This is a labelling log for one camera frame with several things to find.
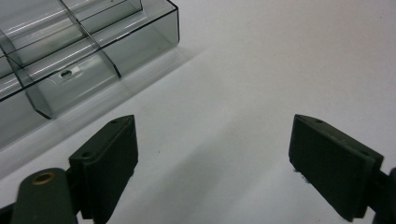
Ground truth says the clear grey plastic organizer box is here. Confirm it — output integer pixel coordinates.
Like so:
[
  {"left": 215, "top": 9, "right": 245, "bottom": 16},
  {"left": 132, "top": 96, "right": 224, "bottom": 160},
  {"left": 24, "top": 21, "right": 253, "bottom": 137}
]
[{"left": 0, "top": 0, "right": 180, "bottom": 151}]

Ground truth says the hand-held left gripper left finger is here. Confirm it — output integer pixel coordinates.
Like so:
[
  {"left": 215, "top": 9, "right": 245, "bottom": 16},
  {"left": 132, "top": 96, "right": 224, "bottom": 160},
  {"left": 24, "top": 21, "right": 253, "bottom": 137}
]
[{"left": 68, "top": 114, "right": 139, "bottom": 224}]

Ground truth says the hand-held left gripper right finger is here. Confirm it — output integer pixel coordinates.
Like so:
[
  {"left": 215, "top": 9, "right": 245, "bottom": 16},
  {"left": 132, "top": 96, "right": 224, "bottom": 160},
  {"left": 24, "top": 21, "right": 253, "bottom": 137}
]
[{"left": 288, "top": 113, "right": 385, "bottom": 223}]

